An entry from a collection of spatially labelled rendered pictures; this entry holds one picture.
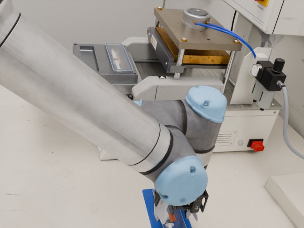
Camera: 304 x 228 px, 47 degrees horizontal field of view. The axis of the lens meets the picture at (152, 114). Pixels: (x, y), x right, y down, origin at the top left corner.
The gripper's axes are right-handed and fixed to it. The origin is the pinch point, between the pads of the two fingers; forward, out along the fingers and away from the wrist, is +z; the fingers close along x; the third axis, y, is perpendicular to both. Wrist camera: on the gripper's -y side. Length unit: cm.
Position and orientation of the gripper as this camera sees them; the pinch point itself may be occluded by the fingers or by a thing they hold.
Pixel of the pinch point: (172, 213)
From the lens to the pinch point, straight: 87.5
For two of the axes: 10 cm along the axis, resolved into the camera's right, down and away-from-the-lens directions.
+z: -1.4, 8.2, 5.6
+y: 2.1, 5.8, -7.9
